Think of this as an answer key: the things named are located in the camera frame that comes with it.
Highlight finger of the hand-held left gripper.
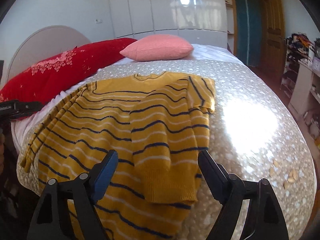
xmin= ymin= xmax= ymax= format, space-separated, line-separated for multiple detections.
xmin=11 ymin=100 xmax=43 ymax=120

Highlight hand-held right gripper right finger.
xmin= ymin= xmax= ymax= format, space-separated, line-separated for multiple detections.
xmin=198 ymin=150 xmax=289 ymax=240

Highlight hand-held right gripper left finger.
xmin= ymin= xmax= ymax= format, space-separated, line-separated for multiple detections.
xmin=26 ymin=150 xmax=118 ymax=240

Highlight yellow striped sweater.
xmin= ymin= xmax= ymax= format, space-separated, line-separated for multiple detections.
xmin=20 ymin=71 xmax=216 ymax=239

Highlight red patterned pillow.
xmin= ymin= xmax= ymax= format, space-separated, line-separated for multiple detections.
xmin=0 ymin=38 xmax=137 ymax=119

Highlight white rounded headboard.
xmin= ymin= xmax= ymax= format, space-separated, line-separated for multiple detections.
xmin=6 ymin=25 xmax=92 ymax=80

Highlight scattered nut shells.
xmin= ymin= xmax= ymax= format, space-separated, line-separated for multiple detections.
xmin=269 ymin=159 xmax=299 ymax=189

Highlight beige dotted blanket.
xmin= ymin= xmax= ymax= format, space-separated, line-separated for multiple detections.
xmin=16 ymin=59 xmax=317 ymax=240

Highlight white bed sheet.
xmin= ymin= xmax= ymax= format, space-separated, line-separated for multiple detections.
xmin=11 ymin=44 xmax=242 ymax=153

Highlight white shelf unit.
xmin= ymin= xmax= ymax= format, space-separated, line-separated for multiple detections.
xmin=280 ymin=52 xmax=320 ymax=120

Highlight pink ribbed pillow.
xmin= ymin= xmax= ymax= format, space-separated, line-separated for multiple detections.
xmin=119 ymin=35 xmax=193 ymax=62

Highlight teal door curtain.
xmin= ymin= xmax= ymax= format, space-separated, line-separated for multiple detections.
xmin=234 ymin=0 xmax=263 ymax=67

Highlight wooden door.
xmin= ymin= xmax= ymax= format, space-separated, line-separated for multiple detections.
xmin=260 ymin=0 xmax=286 ymax=68

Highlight pile of colourful clutter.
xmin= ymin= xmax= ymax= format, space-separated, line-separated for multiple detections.
xmin=286 ymin=32 xmax=320 ymax=63

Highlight white glossy wardrobe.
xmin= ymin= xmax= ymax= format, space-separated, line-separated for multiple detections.
xmin=109 ymin=0 xmax=228 ymax=48

